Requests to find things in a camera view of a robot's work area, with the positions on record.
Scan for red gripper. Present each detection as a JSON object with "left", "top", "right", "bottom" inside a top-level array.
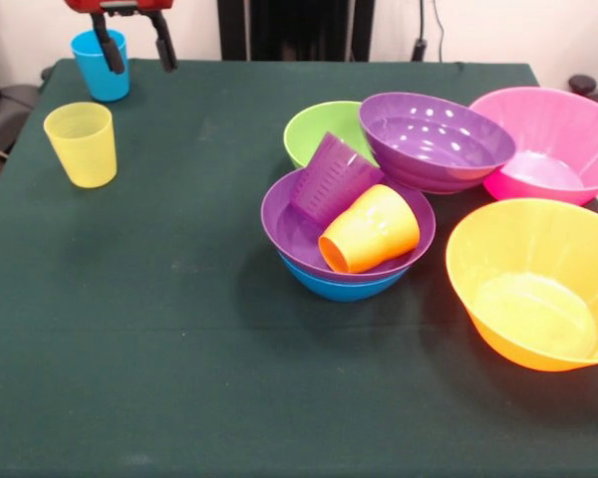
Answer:
[{"left": 63, "top": 0, "right": 179, "bottom": 76}]

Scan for yellow cup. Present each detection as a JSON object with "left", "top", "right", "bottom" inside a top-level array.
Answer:
[{"left": 43, "top": 101, "right": 119, "bottom": 189}]

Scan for purple bowl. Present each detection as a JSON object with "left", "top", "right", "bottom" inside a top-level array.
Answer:
[
  {"left": 260, "top": 167, "right": 438, "bottom": 285},
  {"left": 358, "top": 92, "right": 517, "bottom": 195}
]

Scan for purple cup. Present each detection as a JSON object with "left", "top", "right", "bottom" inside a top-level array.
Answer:
[{"left": 289, "top": 131, "right": 385, "bottom": 225}]

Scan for orange cup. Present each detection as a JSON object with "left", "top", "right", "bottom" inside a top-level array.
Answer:
[
  {"left": 317, "top": 218, "right": 373, "bottom": 275},
  {"left": 341, "top": 183, "right": 422, "bottom": 268}
]

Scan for blue cup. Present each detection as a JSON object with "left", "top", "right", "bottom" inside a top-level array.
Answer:
[{"left": 70, "top": 28, "right": 132, "bottom": 104}]

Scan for black office chair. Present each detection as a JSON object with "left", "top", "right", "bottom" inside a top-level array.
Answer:
[
  {"left": 0, "top": 39, "right": 46, "bottom": 160},
  {"left": 567, "top": 74, "right": 598, "bottom": 119}
]

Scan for green bowl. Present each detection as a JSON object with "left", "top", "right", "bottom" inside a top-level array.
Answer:
[{"left": 283, "top": 101, "right": 380, "bottom": 170}]

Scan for dark green table cloth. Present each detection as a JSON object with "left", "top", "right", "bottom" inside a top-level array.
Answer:
[{"left": 0, "top": 58, "right": 598, "bottom": 478}]

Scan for blue bowl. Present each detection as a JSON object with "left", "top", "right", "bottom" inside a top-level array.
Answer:
[{"left": 277, "top": 248, "right": 413, "bottom": 304}]

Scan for pink bowl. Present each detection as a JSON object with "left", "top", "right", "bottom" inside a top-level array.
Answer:
[{"left": 468, "top": 87, "right": 598, "bottom": 208}]

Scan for orange bowl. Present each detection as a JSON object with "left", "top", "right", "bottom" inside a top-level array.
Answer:
[{"left": 446, "top": 197, "right": 598, "bottom": 372}]

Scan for black cable with plug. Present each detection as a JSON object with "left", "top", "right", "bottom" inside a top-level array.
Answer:
[{"left": 411, "top": 0, "right": 446, "bottom": 63}]

